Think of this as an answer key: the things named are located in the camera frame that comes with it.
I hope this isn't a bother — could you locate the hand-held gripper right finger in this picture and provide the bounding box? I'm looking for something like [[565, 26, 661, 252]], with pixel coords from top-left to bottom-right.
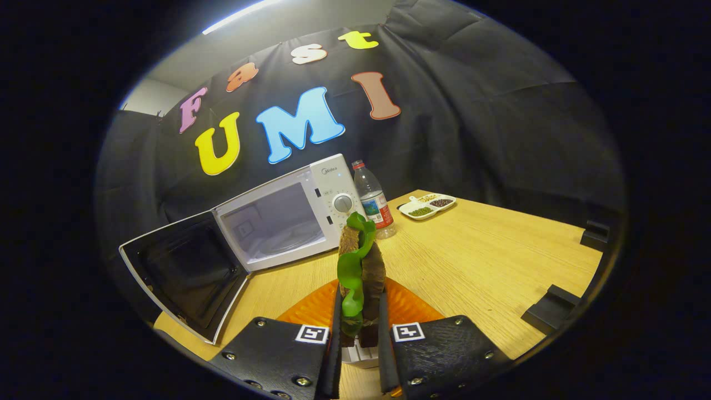
[[378, 277, 514, 400]]

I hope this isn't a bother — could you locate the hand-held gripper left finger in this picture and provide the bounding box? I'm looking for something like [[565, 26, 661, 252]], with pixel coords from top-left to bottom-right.
[[208, 278, 342, 400]]

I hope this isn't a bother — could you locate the lettuce sandwich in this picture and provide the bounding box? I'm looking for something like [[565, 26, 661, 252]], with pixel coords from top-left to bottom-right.
[[336, 211, 387, 348]]

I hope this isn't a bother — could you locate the white microwave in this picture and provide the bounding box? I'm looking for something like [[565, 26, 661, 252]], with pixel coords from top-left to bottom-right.
[[118, 154, 367, 345]]

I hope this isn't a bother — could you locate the white sandwich holder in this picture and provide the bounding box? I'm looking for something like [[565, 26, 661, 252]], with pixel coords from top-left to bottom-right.
[[342, 342, 379, 369]]

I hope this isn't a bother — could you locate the black block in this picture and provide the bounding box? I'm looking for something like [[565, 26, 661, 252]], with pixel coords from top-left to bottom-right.
[[580, 219, 610, 252], [521, 284, 582, 335]]

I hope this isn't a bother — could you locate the white divided dish of beans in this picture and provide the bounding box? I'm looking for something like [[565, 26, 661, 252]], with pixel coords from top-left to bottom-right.
[[397, 192, 457, 221]]

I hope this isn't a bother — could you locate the clear plastic water bottle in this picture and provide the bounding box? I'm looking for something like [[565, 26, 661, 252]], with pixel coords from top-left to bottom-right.
[[352, 160, 397, 239]]

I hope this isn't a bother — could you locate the black backdrop cloth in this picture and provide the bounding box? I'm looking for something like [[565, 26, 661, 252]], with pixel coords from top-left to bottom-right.
[[94, 0, 628, 323]]

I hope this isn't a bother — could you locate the large ceiling light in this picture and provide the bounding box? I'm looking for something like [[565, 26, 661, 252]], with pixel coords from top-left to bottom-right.
[[203, 0, 284, 35]]

